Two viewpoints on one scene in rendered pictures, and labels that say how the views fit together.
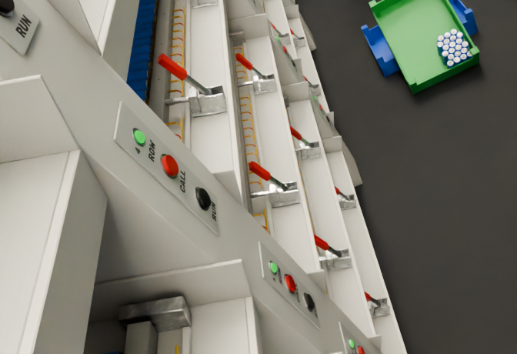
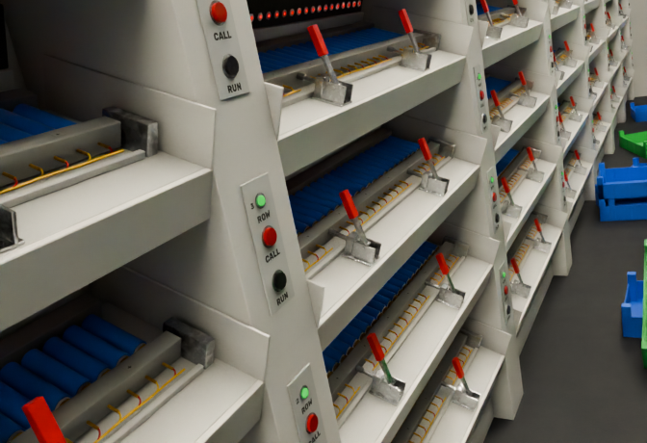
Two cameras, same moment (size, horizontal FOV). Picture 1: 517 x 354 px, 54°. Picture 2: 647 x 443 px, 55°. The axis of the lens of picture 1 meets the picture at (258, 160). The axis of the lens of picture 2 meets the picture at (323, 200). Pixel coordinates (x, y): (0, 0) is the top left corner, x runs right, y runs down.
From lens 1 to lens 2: 0.32 m
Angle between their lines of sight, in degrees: 26
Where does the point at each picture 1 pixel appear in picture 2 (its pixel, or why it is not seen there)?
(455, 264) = not seen: outside the picture
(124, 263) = (135, 61)
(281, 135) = (409, 222)
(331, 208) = (426, 351)
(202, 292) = (176, 135)
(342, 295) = (362, 419)
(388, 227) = not seen: outside the picture
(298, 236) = (340, 283)
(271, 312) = (221, 211)
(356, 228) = (455, 429)
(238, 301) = (198, 167)
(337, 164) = (488, 363)
